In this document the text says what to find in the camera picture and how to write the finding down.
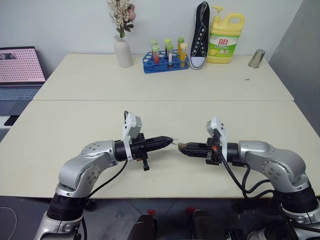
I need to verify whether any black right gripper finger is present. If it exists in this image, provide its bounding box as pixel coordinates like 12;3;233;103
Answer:
178;147;208;159
185;142;208;151

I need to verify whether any yellow detergent pump bottle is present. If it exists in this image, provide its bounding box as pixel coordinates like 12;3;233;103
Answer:
206;6;246;64

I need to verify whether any white ceramic vase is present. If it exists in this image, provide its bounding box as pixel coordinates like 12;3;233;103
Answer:
113;34;134;69

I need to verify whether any black canvas sneaker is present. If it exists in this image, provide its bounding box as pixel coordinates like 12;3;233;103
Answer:
189;1;211;71

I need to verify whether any yellow-capped orange liquid tube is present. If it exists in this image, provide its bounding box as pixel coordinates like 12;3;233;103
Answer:
179;42;189;68

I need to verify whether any grey laptop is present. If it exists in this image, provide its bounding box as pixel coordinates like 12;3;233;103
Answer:
0;46;47;127

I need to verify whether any green-capped red liquid tube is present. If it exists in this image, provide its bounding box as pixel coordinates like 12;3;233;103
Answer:
151;45;161;65

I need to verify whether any blue test tube rack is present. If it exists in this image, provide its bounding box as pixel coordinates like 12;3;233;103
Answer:
142;49;191;74

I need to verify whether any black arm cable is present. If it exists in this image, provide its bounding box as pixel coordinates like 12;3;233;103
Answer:
218;148;277;201
86;159;129;201

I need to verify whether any dried flower bouquet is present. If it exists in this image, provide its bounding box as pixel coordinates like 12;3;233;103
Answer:
106;0;137;40

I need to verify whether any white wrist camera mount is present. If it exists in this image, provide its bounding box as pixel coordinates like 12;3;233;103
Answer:
121;112;144;161
205;116;229;161

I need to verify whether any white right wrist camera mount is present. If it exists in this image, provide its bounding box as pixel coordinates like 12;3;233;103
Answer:
205;116;229;161

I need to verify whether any thin white cable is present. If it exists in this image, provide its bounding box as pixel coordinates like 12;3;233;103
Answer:
0;206;18;240

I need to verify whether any metal cup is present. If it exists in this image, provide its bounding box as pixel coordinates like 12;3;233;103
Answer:
247;48;266;69

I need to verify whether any green-capped orange liquid tube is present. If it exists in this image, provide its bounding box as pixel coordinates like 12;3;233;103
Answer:
176;37;185;55

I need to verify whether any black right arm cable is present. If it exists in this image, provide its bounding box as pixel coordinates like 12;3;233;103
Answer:
218;148;277;201

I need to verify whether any green-capped dark tube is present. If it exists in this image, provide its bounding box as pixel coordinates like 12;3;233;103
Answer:
166;44;175;68

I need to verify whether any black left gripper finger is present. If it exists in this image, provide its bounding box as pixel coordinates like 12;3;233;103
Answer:
145;135;173;145
145;141;174;153

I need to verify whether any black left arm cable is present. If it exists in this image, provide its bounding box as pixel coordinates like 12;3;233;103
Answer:
86;159;129;201

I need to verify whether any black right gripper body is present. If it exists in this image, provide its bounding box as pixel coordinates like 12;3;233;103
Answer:
205;137;222;166

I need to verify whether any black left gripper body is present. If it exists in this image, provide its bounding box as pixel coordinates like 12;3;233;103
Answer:
129;133;151;172

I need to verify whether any yellow-green-capped tube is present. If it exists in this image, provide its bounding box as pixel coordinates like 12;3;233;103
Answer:
163;38;172;58

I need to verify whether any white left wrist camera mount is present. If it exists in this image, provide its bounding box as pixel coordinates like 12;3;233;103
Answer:
121;112;144;161

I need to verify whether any dark rounded shape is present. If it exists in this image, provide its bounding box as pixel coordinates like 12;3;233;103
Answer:
130;214;159;240
190;209;214;240

